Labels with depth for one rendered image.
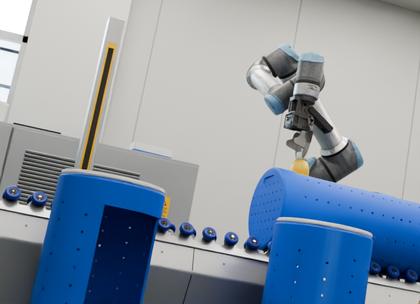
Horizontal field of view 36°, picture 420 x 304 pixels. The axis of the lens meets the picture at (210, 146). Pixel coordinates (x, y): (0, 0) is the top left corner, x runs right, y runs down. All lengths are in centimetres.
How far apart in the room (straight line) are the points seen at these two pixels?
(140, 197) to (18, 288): 50
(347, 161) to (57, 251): 187
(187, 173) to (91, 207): 222
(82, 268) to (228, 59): 390
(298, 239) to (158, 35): 367
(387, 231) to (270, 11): 355
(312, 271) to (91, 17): 350
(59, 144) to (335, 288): 229
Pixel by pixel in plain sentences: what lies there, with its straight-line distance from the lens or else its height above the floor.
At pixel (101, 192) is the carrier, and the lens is 161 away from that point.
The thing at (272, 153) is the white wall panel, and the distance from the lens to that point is 528.
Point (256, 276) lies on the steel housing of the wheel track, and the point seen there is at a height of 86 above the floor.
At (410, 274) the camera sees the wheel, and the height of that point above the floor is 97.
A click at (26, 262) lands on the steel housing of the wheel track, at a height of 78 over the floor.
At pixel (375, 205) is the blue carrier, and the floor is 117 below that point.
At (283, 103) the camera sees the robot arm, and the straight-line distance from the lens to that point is 243.
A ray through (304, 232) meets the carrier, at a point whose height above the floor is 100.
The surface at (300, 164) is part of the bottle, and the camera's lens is 226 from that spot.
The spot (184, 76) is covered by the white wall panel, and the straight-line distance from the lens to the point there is 522.
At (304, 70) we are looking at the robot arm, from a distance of 232.
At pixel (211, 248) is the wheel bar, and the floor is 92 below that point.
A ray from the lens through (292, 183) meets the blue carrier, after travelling 214.
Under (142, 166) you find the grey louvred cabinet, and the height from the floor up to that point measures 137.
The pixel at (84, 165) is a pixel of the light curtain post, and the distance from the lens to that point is 236.
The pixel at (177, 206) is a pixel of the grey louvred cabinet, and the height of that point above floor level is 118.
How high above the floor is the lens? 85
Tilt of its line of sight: 11 degrees up
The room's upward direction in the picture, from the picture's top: 11 degrees clockwise
